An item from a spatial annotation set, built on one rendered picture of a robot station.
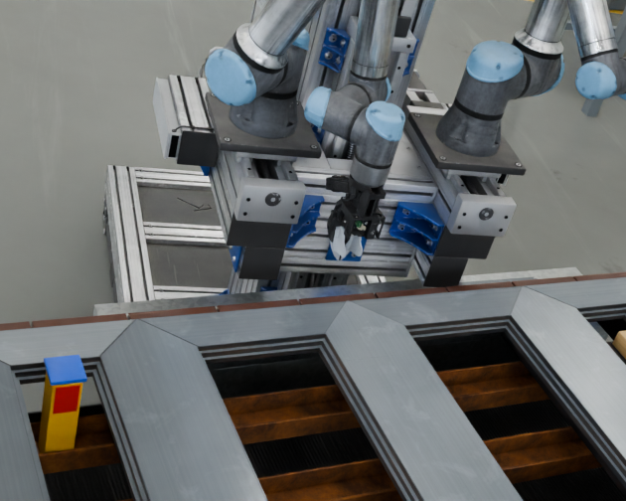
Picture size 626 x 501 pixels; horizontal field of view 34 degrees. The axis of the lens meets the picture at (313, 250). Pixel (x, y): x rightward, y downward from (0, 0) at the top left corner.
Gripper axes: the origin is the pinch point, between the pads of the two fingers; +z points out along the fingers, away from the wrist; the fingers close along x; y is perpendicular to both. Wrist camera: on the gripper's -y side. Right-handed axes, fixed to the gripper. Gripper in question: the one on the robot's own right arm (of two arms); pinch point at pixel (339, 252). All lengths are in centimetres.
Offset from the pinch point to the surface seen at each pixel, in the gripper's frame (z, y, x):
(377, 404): 5.6, 37.7, -7.5
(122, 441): 7, 37, -55
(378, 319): 5.6, 15.4, 3.6
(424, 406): 5.6, 39.8, 1.6
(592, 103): 83, -212, 265
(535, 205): 90, -137, 181
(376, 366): 5.6, 28.3, -3.1
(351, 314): 5.6, 13.2, -1.6
